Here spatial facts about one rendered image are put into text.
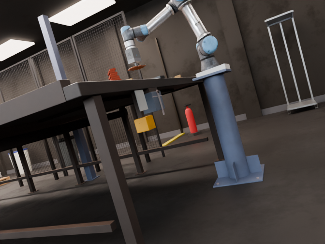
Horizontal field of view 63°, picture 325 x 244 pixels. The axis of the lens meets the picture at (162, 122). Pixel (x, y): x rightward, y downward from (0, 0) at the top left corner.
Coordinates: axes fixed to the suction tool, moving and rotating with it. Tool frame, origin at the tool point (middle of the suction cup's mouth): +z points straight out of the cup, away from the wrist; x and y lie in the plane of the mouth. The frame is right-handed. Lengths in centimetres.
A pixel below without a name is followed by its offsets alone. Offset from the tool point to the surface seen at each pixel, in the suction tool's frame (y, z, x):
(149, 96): 30.5, 23.9, 25.8
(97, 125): 81, 32, 32
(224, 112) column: -38, 50, 42
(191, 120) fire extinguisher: -305, 75, -132
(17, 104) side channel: 95, 13, 0
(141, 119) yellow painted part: 46, 36, 28
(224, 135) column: -37, 68, 38
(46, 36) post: -82, -106, -196
